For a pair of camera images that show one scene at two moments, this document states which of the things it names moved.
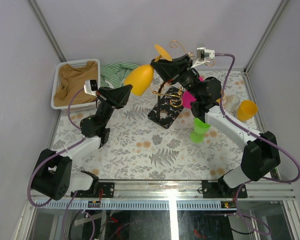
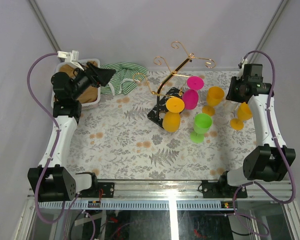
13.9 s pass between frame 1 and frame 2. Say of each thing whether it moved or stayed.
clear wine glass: stayed
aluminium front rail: stayed
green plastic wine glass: stayed
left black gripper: moved
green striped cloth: stayed
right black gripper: moved
